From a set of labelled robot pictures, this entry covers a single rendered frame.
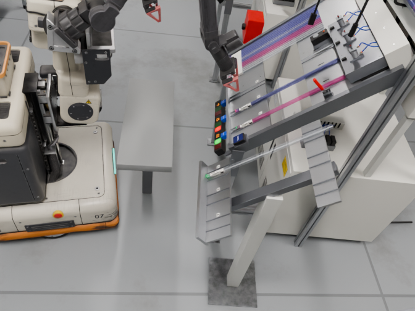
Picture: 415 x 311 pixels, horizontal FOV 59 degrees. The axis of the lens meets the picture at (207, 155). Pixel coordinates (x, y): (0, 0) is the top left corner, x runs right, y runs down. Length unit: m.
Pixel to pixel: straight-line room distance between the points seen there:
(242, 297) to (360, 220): 0.75
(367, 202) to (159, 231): 1.11
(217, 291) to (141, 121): 0.94
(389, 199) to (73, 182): 1.58
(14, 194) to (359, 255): 1.86
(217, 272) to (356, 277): 0.78
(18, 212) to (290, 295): 1.42
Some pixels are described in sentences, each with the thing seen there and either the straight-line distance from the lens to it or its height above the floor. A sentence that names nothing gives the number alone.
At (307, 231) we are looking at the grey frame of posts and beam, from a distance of 2.09.
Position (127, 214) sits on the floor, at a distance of 2.18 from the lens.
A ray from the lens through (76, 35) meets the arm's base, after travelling 1.28.
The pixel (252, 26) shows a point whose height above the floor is 0.74.
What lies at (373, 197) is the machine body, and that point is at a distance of 1.99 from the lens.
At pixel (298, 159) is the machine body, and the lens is 1.76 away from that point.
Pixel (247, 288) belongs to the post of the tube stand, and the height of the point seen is 0.01.
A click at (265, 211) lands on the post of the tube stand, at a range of 1.39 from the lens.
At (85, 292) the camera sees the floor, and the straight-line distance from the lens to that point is 2.00.
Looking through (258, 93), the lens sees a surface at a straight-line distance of 1.70.
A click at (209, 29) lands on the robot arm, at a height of 1.17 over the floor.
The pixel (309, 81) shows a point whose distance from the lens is 1.58.
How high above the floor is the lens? 1.85
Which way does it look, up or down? 48 degrees down
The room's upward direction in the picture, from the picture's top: 12 degrees clockwise
